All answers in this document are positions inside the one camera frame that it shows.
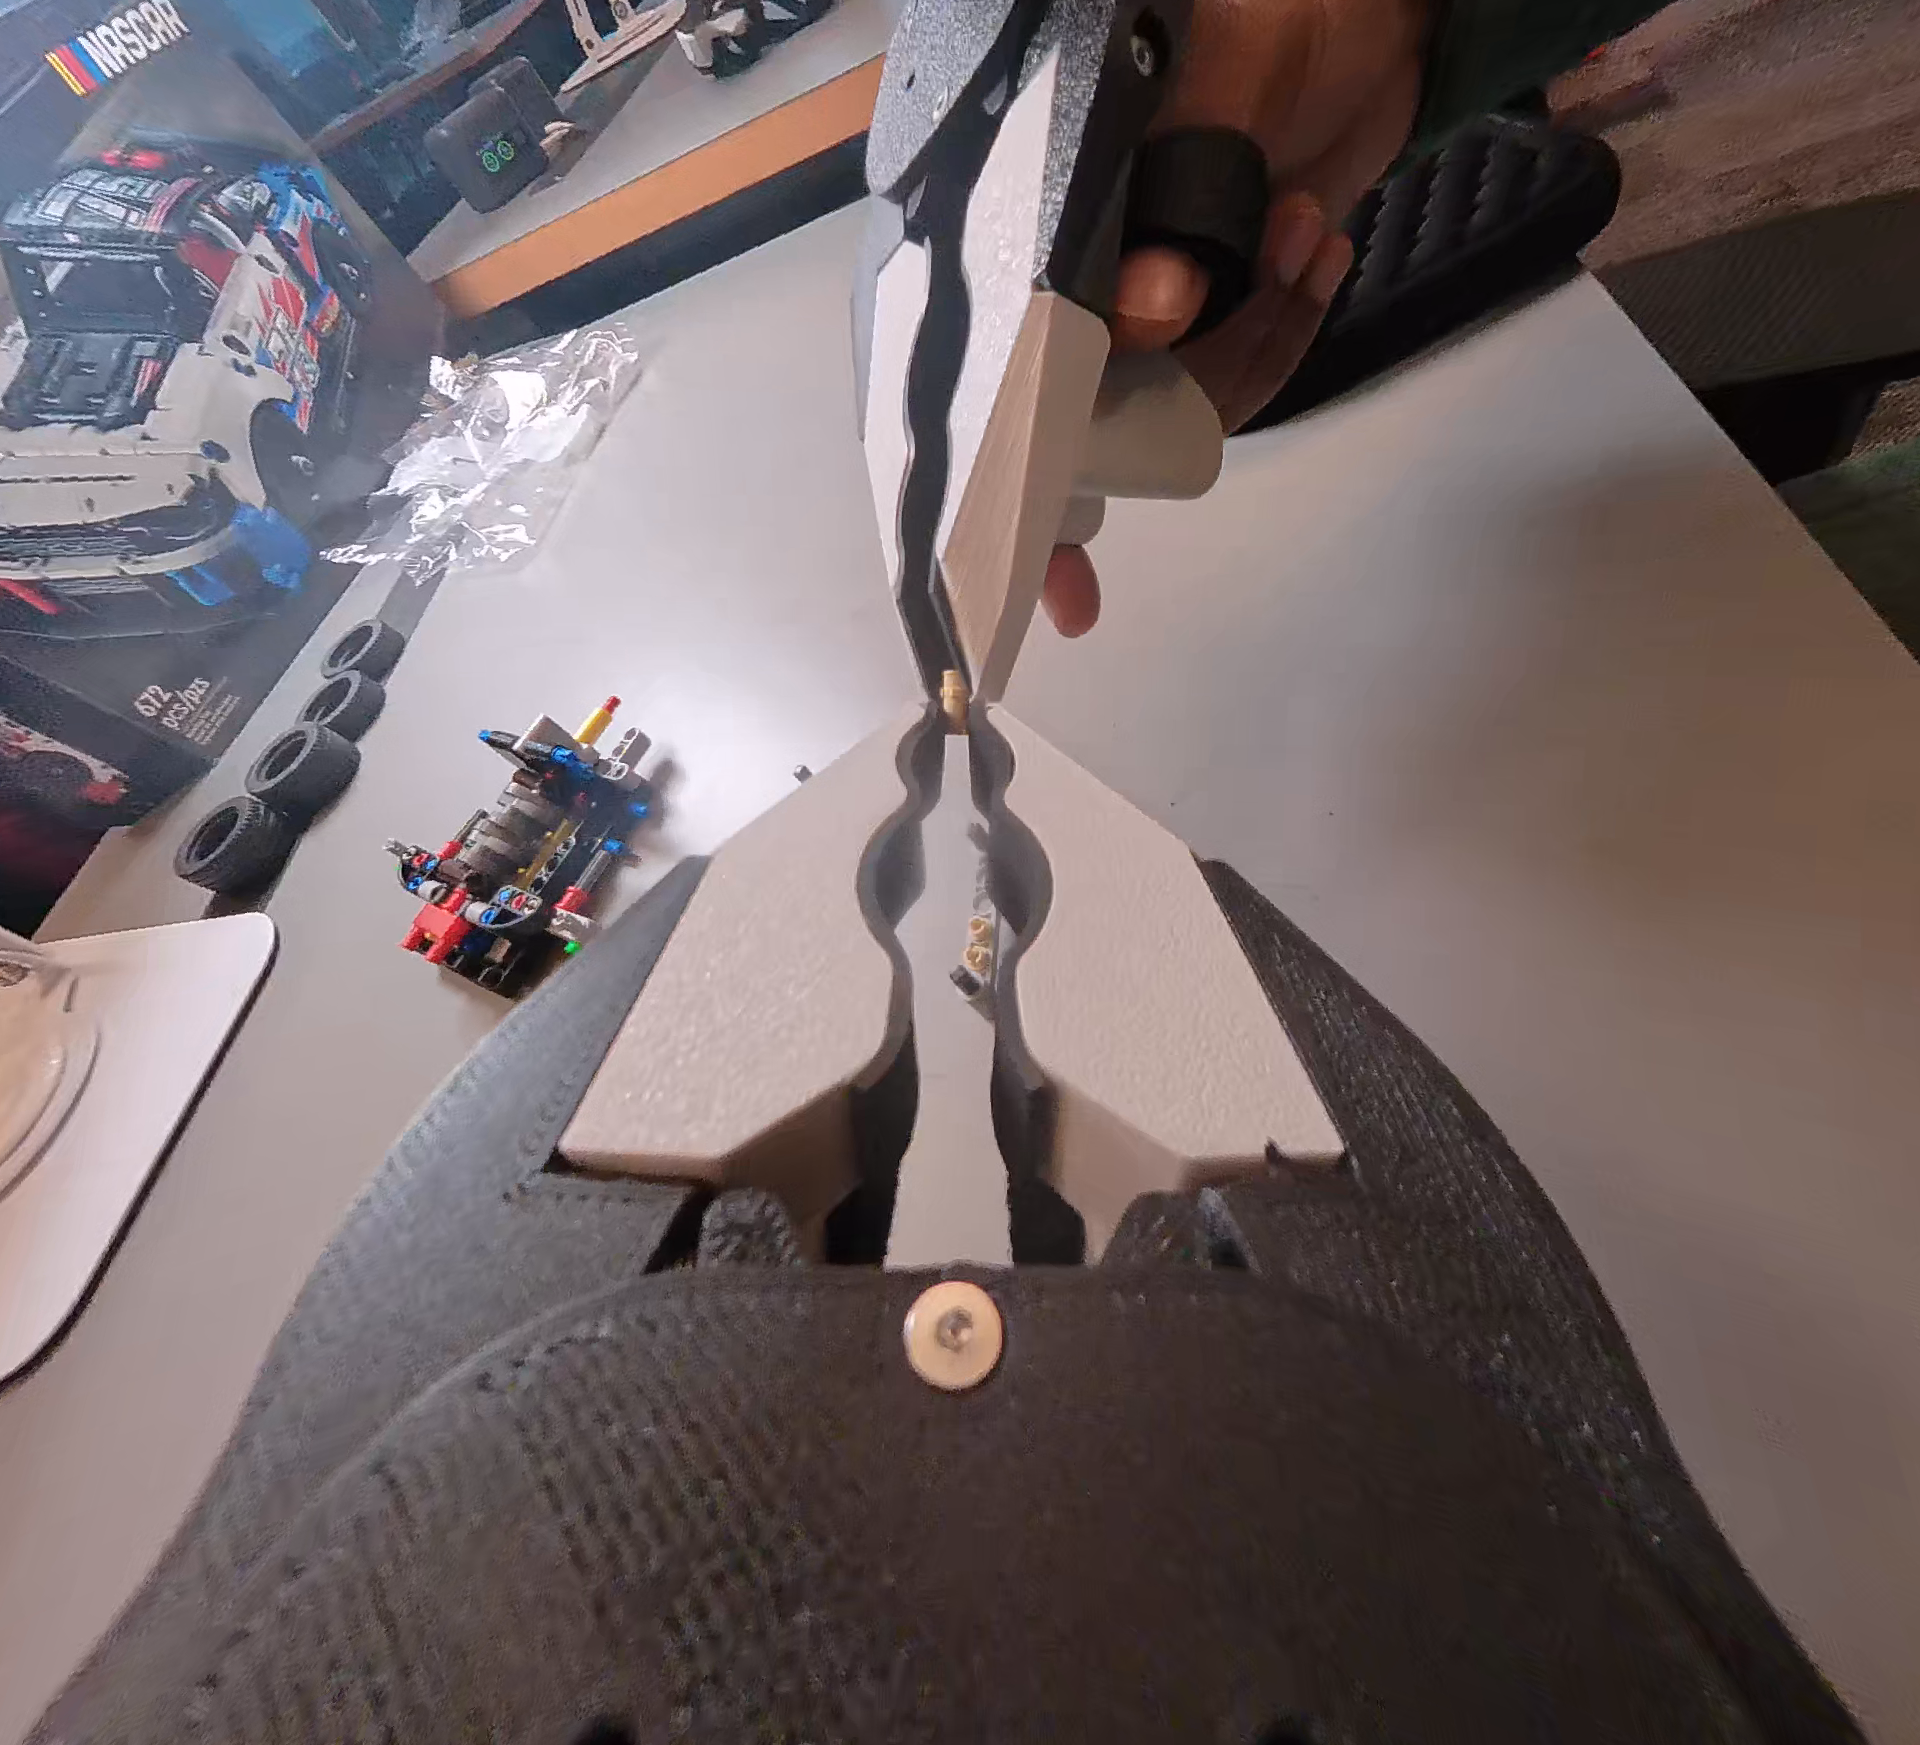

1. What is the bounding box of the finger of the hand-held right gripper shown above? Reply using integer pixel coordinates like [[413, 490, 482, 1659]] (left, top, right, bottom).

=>
[[855, 240, 964, 698], [933, 50, 1116, 709]]

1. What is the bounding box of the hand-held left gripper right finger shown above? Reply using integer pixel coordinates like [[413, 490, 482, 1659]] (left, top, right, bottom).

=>
[[963, 705, 1346, 1263]]

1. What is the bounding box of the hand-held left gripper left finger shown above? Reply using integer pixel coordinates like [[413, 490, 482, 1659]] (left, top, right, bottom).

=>
[[563, 709, 945, 1263]]

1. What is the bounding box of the lego car chassis assembly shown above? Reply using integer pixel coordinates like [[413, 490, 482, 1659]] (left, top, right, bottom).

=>
[[389, 690, 671, 1000]]

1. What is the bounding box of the lego car set box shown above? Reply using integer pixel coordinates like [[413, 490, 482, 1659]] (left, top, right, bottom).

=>
[[0, 0, 452, 945]]

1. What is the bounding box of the person's right hand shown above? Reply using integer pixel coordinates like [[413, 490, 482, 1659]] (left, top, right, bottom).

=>
[[1041, 0, 1453, 643]]

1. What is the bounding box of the grey table with wooden edge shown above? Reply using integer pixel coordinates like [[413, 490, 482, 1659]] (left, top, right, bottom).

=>
[[403, 4, 902, 327]]

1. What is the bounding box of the clear plastic bag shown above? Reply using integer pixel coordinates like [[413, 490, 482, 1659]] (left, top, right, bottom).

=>
[[319, 324, 649, 581]]

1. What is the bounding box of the black case with green lights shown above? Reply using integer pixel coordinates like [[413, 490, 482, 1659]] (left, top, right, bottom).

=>
[[424, 55, 569, 214]]

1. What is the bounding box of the black chair armrest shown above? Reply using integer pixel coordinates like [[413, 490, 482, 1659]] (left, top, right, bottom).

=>
[[1245, 116, 1625, 435]]

